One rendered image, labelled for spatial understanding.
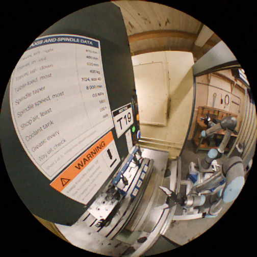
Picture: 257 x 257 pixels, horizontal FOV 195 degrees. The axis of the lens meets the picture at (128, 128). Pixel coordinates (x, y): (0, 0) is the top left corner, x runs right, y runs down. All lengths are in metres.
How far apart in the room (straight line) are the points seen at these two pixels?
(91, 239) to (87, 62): 1.44
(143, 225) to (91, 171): 1.02
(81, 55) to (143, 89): 0.91
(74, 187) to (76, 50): 0.22
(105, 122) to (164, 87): 0.87
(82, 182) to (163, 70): 1.04
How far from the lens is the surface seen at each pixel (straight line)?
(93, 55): 0.17
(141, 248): 1.31
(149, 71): 1.00
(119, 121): 0.19
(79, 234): 1.40
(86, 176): 0.16
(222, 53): 0.53
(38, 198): 0.16
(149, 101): 0.99
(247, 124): 0.90
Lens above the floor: 1.82
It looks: 28 degrees down
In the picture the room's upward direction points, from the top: 8 degrees counter-clockwise
